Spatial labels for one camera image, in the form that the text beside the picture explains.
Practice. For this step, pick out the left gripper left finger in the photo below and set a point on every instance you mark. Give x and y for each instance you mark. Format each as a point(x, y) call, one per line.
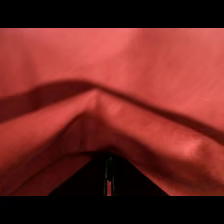
point(86, 180)

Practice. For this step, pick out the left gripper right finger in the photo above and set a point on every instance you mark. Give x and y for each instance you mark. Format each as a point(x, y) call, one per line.
point(133, 181)

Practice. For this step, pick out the red garment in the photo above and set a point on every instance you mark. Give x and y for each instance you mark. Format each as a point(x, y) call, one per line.
point(133, 73)

